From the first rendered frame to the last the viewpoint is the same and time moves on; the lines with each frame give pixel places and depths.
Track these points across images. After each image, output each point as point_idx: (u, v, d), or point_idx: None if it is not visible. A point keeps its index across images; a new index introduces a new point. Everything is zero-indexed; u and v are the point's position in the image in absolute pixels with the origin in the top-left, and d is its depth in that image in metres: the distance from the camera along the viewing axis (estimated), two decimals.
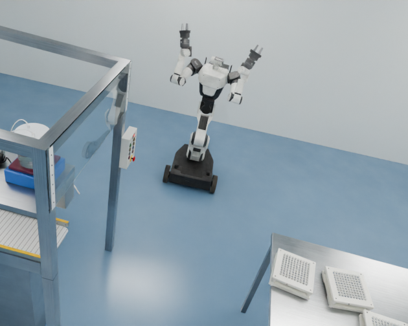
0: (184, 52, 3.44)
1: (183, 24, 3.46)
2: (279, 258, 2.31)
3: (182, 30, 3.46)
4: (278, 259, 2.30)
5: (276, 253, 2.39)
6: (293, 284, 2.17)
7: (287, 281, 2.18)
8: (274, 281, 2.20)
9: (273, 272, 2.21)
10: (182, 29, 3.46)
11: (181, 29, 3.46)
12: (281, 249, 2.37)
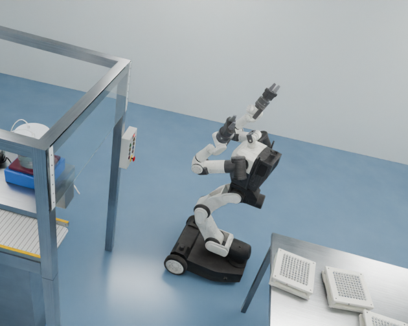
0: (248, 106, 2.84)
1: (278, 86, 2.76)
2: (279, 258, 2.31)
3: (272, 90, 2.79)
4: (278, 259, 2.30)
5: (276, 253, 2.39)
6: (293, 284, 2.17)
7: (287, 281, 2.18)
8: (274, 281, 2.20)
9: (273, 272, 2.21)
10: (273, 90, 2.78)
11: (273, 90, 2.79)
12: (281, 249, 2.37)
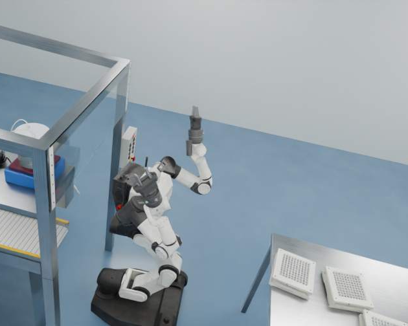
0: (169, 205, 1.82)
1: (136, 175, 1.65)
2: (279, 258, 2.31)
3: (142, 184, 1.67)
4: (278, 259, 2.30)
5: (276, 253, 2.39)
6: (293, 284, 2.17)
7: (287, 281, 2.18)
8: (274, 281, 2.20)
9: (273, 272, 2.21)
10: (141, 184, 1.67)
11: (140, 185, 1.66)
12: (281, 249, 2.37)
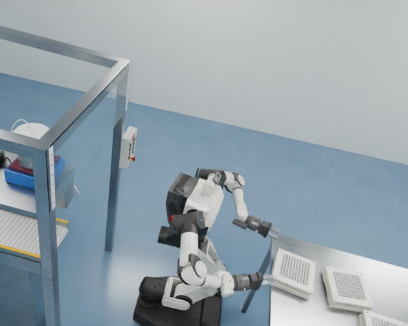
0: (229, 293, 1.96)
1: (268, 276, 2.08)
2: (279, 258, 2.31)
3: None
4: (278, 259, 2.30)
5: (276, 253, 2.39)
6: (293, 284, 2.17)
7: (287, 281, 2.18)
8: (274, 281, 2.20)
9: (273, 272, 2.21)
10: (262, 279, 2.05)
11: (263, 279, 2.05)
12: (281, 249, 2.37)
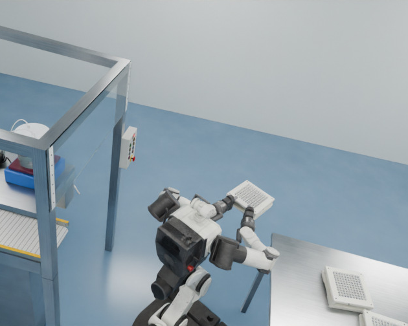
0: None
1: (248, 206, 2.46)
2: (238, 199, 2.49)
3: None
4: (239, 200, 2.48)
5: None
6: (265, 205, 2.50)
7: (261, 207, 2.48)
8: (256, 215, 2.45)
9: None
10: None
11: None
12: (228, 192, 2.53)
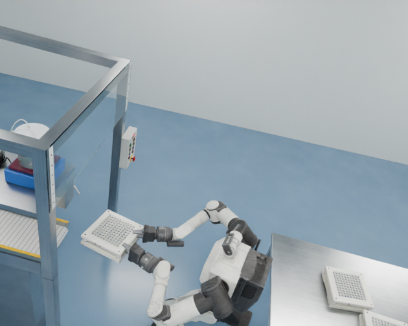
0: None
1: (134, 233, 2.08)
2: (125, 242, 2.02)
3: (143, 230, 2.11)
4: (128, 241, 2.03)
5: (120, 257, 1.98)
6: (124, 218, 2.16)
7: (129, 221, 2.15)
8: None
9: (140, 229, 2.11)
10: (142, 230, 2.11)
11: (142, 229, 2.11)
12: (117, 252, 1.95)
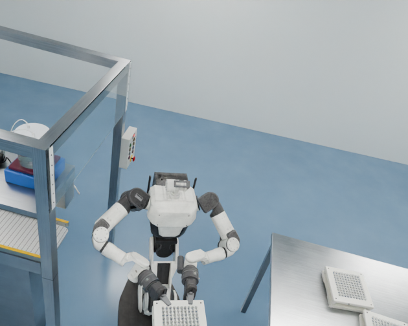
0: (129, 279, 1.91)
1: (169, 303, 1.79)
2: (186, 303, 1.80)
3: (160, 297, 1.80)
4: (183, 302, 1.81)
5: None
6: (155, 325, 1.69)
7: (157, 317, 1.72)
8: None
9: (160, 301, 1.79)
10: (160, 298, 1.80)
11: (160, 297, 1.79)
12: (203, 303, 1.82)
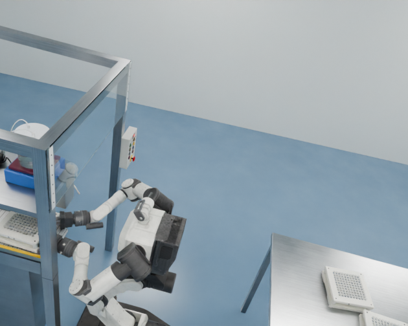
0: None
1: None
2: None
3: (59, 217, 2.11)
4: None
5: (37, 246, 1.97)
6: None
7: None
8: None
9: (56, 217, 2.11)
10: (57, 217, 2.11)
11: (58, 216, 2.11)
12: (33, 242, 1.94)
